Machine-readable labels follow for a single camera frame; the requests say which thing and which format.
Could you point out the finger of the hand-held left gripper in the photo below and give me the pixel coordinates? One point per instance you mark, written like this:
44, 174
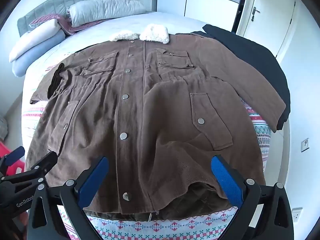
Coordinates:
46, 162
13, 156

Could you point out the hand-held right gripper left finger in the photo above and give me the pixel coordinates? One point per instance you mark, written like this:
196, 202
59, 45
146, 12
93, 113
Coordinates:
93, 177

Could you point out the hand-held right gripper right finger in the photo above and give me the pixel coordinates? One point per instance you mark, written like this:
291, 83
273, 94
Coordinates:
226, 180

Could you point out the brown coat with fleece collar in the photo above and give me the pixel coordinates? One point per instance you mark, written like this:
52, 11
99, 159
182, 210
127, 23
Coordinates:
150, 105

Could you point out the red plastic stool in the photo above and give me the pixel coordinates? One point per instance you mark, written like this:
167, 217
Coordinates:
5, 152

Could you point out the patterned blanket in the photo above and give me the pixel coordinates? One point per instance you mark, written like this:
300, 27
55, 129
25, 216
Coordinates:
150, 226

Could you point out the light blue pillow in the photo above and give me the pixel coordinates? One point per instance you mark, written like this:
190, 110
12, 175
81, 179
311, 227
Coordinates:
37, 55

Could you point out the pale pillow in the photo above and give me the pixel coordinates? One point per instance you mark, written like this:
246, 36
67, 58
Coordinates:
32, 38

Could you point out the black jacket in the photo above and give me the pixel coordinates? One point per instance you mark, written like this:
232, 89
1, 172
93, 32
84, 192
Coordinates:
250, 52

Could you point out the pink quilted blanket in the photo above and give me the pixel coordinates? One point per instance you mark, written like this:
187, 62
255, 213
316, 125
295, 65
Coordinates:
66, 25

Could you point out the grey quilted duvet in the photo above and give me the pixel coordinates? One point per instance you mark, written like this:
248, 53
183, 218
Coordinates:
105, 10

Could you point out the cream door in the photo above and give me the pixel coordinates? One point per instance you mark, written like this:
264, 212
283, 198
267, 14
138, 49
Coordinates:
270, 12

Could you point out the wall socket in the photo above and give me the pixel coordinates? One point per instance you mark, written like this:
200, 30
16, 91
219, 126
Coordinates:
297, 213

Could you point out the wall plate with knob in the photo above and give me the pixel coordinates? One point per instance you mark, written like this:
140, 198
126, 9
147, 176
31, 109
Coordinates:
305, 145

